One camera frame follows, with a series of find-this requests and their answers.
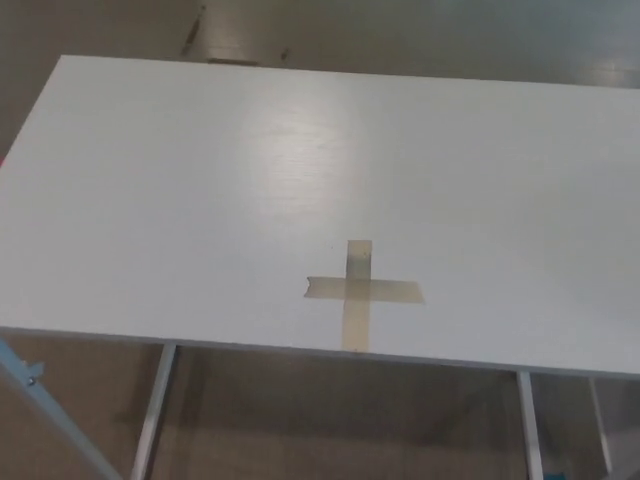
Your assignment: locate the long beige tape strip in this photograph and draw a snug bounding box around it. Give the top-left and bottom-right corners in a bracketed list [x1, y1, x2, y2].
[341, 239, 374, 352]

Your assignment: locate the blue-grey metal frame bar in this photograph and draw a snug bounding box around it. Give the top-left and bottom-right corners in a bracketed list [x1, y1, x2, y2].
[0, 336, 124, 480]

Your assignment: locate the white table leg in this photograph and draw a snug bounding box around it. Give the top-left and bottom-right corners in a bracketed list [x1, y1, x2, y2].
[130, 343, 178, 480]
[589, 376, 615, 477]
[515, 370, 546, 480]

